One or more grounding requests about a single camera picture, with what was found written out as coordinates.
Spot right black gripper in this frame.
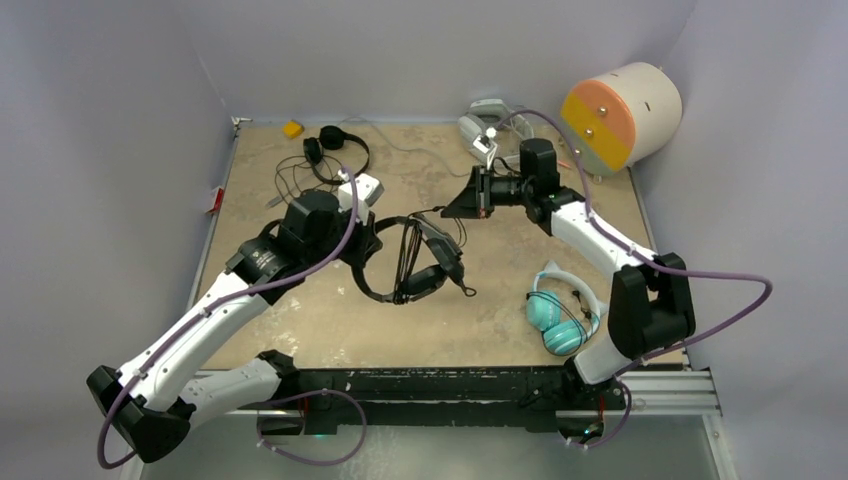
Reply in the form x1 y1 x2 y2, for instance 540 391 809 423
443 165 534 219

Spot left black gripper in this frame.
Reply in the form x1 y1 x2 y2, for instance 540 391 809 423
303 202 382 269

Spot black headset with microphone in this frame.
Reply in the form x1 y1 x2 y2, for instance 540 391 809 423
350 210 477 305

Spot teal cat-ear headphones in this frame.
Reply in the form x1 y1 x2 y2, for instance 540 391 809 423
525 260 609 356

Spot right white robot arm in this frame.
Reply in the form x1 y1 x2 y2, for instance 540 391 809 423
441 138 696 407

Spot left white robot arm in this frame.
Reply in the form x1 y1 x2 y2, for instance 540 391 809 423
86 182 382 469

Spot white grey headphones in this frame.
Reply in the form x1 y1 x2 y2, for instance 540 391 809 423
457 98 535 158

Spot black over-ear headphones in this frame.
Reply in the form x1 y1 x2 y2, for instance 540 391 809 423
266 125 372 208

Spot small yellow block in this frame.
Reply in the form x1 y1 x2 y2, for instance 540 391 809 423
281 120 305 139

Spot round pastel drawer box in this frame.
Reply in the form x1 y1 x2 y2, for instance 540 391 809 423
560 62 683 176

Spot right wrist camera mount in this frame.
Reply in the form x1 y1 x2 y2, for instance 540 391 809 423
471 127 498 171

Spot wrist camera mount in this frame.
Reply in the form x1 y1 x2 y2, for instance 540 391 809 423
471 127 498 171
336 169 385 224

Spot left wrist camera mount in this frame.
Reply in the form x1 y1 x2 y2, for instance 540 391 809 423
336 169 385 224

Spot red tag on wall edge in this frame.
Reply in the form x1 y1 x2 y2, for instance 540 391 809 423
206 186 225 215

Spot grey headphone cable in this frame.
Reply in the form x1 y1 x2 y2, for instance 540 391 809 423
337 116 472 179

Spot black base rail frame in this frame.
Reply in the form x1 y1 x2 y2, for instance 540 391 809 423
137 360 720 439

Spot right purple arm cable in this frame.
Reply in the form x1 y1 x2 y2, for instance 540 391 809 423
486 109 775 452

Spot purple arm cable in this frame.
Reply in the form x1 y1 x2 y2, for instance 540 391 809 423
97 165 369 470
486 109 775 452

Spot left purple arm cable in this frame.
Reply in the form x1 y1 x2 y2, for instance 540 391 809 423
97 165 369 470

